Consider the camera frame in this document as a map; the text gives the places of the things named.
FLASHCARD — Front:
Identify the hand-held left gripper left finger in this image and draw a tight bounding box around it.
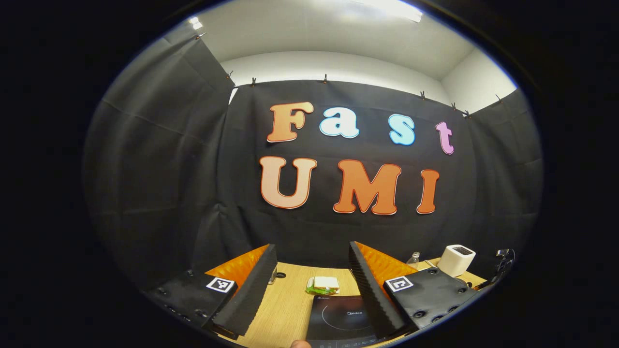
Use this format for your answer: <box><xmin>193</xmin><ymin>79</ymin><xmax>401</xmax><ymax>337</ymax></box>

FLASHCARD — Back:
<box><xmin>143</xmin><ymin>244</ymin><xmax>280</xmax><ymax>341</ymax></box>

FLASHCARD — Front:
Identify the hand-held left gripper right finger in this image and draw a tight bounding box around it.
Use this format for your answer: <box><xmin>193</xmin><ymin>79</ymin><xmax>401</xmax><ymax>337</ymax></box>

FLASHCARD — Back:
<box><xmin>348</xmin><ymin>241</ymin><xmax>491</xmax><ymax>341</ymax></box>

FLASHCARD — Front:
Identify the black induction cooktop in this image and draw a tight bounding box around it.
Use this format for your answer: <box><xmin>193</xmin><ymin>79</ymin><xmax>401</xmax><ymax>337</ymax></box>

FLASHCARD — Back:
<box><xmin>306</xmin><ymin>295</ymin><xmax>383</xmax><ymax>348</ymax></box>

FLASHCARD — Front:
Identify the white toaster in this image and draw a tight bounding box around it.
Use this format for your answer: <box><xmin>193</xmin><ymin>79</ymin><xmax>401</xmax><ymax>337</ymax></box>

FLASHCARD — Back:
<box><xmin>438</xmin><ymin>244</ymin><xmax>477</xmax><ymax>278</ymax></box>

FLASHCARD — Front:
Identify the sandwich with green lettuce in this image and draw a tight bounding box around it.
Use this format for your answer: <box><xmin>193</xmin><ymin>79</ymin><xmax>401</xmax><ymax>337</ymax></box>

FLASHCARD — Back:
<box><xmin>306</xmin><ymin>276</ymin><xmax>340</xmax><ymax>296</ymax></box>

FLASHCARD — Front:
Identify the black backdrop cloth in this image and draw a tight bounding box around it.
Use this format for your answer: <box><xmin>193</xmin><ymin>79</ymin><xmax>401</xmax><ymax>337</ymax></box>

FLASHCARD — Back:
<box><xmin>82</xmin><ymin>22</ymin><xmax>543</xmax><ymax>290</ymax></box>

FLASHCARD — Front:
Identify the row of small cloth clips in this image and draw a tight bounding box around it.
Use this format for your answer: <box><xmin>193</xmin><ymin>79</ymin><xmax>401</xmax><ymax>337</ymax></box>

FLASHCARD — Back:
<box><xmin>195</xmin><ymin>31</ymin><xmax>503</xmax><ymax>119</ymax></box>

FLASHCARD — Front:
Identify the ceiling light panel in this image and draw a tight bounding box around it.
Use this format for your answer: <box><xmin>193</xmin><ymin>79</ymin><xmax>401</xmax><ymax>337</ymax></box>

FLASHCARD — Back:
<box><xmin>358</xmin><ymin>0</ymin><xmax>424</xmax><ymax>23</ymax></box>

